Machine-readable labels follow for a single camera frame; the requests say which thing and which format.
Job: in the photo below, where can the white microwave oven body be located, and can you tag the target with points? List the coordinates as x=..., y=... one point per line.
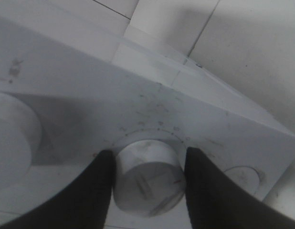
x=93, y=90

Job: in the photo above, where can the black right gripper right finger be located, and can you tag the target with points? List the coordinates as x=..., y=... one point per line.
x=215, y=202

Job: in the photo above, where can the upper white round knob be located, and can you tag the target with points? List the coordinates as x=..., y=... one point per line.
x=20, y=137

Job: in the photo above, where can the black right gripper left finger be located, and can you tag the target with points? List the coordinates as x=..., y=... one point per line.
x=83, y=204

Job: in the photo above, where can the round white door button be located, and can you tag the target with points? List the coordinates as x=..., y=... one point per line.
x=245, y=177

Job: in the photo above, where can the white timer knob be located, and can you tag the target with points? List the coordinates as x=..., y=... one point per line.
x=149, y=179

